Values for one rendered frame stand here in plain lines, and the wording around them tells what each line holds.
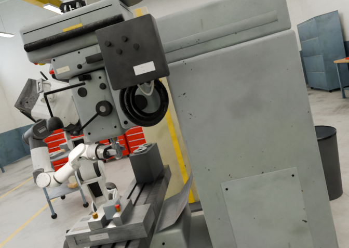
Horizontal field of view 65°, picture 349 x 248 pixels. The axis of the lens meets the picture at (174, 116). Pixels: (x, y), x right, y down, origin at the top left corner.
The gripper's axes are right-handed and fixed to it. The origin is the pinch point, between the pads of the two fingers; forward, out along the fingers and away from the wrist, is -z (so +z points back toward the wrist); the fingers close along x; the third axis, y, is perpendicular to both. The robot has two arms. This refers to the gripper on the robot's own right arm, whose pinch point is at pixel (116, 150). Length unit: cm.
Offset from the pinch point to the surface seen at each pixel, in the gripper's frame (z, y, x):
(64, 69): 1.9, -43.2, -14.0
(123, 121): -15.9, -14.8, -5.7
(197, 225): -25, 50, 16
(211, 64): -59, -29, 2
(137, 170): 14.4, 22.0, 25.0
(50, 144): 492, 54, 267
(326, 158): -75, 79, 171
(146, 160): 7.0, 16.8, 27.3
